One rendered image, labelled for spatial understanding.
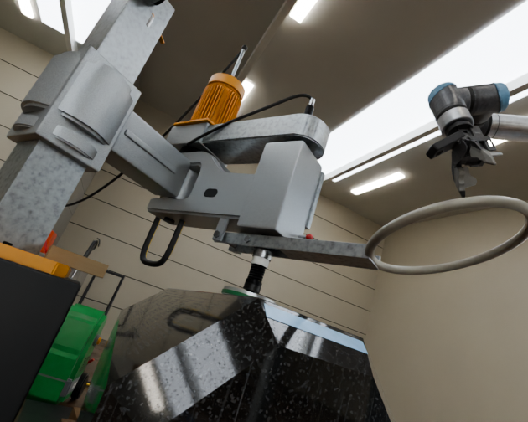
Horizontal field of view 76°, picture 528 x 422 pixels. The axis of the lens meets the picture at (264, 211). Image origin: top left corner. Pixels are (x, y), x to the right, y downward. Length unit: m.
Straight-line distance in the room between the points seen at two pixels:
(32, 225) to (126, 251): 4.75
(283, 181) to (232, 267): 5.18
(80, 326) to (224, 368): 2.07
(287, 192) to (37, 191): 0.91
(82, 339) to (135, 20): 1.96
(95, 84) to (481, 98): 1.32
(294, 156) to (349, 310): 6.53
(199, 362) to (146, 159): 1.14
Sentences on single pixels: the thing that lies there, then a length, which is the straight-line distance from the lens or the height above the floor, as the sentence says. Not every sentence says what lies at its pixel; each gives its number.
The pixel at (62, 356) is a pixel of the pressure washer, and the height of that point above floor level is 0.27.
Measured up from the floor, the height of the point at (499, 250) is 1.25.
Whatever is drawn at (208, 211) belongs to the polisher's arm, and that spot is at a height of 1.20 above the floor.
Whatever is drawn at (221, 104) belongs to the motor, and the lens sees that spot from 2.10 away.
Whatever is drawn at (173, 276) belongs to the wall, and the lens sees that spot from 6.21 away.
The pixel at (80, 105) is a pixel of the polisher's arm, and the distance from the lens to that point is 1.46.
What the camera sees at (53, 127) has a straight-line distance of 1.44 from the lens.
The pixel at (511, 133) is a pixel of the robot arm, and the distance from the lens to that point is 1.43.
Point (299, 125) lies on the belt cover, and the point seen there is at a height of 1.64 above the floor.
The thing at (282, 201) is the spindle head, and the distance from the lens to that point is 1.34.
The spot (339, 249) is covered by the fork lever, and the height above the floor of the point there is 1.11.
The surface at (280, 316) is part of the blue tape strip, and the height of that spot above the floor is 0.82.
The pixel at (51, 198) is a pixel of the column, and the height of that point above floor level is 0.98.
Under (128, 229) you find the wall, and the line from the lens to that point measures 6.20.
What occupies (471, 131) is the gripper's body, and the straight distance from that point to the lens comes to 1.18.
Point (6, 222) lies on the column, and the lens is 1.42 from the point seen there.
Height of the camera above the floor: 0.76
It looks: 20 degrees up
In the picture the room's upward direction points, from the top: 19 degrees clockwise
